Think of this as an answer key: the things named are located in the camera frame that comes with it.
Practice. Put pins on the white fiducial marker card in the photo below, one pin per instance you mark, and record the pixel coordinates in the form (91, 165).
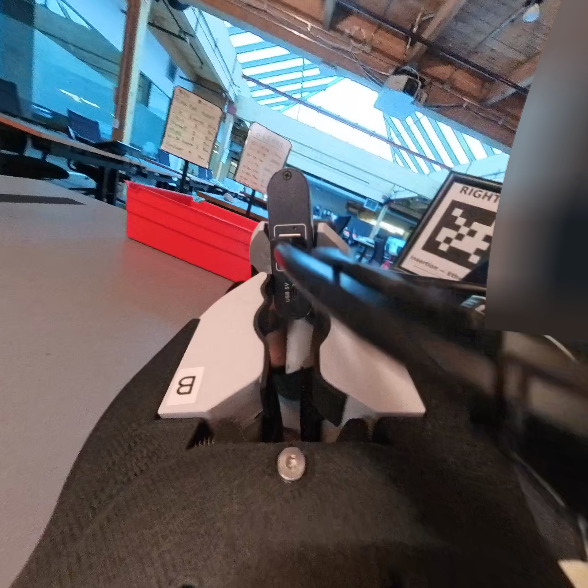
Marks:
(464, 225)

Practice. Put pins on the white ceiling projector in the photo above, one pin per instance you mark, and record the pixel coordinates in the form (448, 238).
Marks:
(399, 92)

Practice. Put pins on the black office chair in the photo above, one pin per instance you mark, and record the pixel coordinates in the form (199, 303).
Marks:
(85, 126)

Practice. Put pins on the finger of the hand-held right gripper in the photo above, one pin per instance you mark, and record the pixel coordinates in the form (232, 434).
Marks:
(258, 248)
(330, 239)

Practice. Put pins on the red plastic bin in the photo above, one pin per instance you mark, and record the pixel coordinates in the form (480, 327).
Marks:
(183, 229)

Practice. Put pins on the wooden office desk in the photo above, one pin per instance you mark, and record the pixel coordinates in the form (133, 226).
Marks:
(69, 142)

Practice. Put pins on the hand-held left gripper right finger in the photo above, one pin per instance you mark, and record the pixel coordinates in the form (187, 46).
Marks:
(367, 386)

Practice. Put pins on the black ethernet switch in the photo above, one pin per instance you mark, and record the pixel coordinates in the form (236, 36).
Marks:
(289, 202)

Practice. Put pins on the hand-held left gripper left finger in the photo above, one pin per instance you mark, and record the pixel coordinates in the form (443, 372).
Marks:
(216, 358)

